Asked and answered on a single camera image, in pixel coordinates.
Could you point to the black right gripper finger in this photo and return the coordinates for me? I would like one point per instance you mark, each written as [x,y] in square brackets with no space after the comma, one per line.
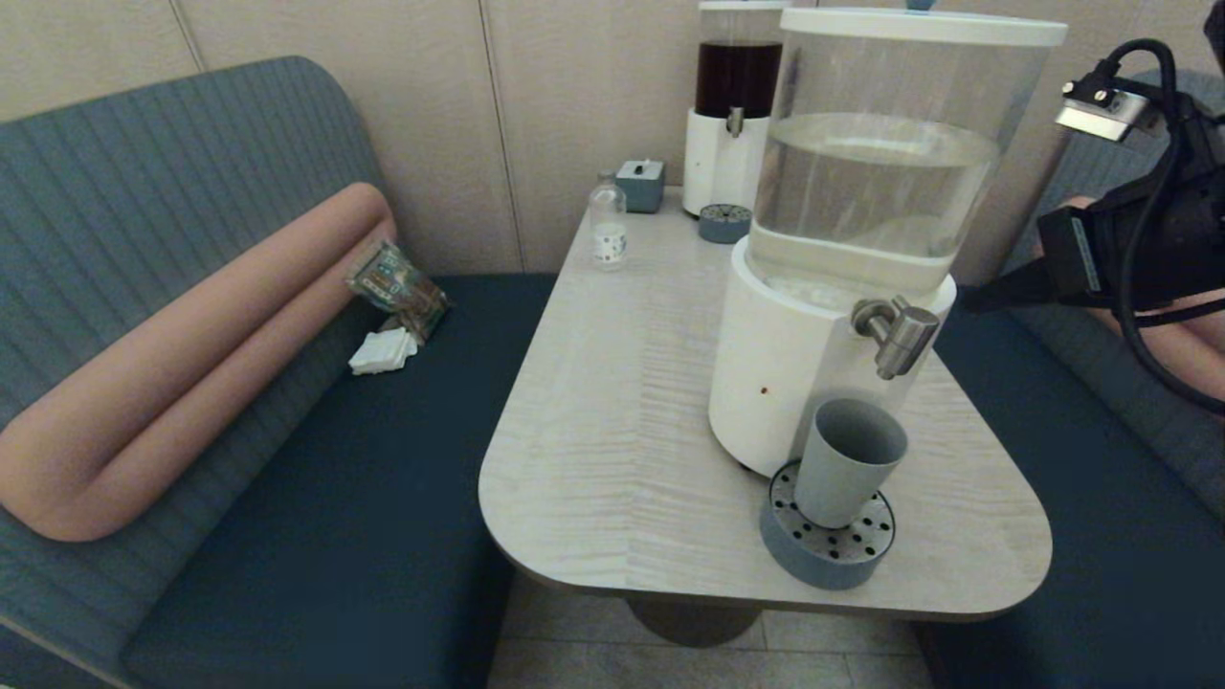
[1014,285]

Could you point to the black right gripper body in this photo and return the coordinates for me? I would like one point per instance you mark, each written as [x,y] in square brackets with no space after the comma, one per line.
[1168,239]

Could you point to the metal water dispenser tap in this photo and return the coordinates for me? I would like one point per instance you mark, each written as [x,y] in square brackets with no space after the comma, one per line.
[900,340]

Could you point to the grey plastic cup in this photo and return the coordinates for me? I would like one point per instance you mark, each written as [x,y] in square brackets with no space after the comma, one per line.
[842,478]

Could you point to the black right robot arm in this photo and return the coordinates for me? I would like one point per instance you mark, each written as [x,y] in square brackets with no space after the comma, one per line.
[1215,29]

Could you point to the pink bolster cushion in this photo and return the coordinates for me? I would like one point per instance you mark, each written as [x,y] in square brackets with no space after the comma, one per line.
[191,364]
[1187,354]

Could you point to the clear water dispenser white base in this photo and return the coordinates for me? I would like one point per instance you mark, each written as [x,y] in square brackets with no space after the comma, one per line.
[804,383]

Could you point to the teal upholstered bench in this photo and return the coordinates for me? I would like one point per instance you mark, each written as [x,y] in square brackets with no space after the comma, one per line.
[1101,536]
[144,172]

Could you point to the small blue perforated drip tray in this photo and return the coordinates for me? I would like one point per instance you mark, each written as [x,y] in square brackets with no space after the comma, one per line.
[723,228]

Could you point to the dark drink dispenser white base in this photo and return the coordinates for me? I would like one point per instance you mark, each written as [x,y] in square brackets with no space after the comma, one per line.
[718,163]

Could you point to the large blue perforated drip tray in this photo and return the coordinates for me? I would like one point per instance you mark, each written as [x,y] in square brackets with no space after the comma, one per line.
[813,565]

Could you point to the small blue box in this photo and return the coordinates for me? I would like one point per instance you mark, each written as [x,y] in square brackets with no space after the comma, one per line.
[639,187]

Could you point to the clear bottle with label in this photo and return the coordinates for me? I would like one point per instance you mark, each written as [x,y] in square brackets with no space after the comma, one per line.
[607,230]

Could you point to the clear printed snack packet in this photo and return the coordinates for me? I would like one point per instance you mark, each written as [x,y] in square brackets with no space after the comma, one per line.
[397,287]

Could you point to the white napkin stack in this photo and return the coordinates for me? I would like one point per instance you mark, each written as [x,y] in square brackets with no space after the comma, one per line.
[381,352]

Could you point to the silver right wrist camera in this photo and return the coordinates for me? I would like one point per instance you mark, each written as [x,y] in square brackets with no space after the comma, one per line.
[1105,110]

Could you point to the gold table pedestal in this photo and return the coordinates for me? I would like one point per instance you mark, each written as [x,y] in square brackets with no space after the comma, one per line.
[689,622]

